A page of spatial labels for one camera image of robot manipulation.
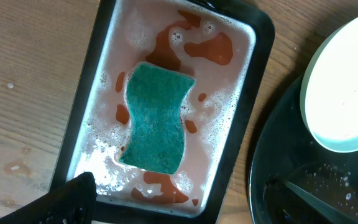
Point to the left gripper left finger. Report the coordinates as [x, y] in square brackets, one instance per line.
[73, 202]

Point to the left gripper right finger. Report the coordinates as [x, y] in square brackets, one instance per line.
[324, 210]

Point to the green yellow sponge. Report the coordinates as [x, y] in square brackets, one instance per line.
[154, 96]

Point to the round black serving tray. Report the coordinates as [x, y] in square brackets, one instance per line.
[287, 152]

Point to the black rectangular soapy water tray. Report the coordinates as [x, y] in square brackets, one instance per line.
[263, 27]

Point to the light blue plate upper left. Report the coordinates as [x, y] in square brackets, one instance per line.
[329, 91]

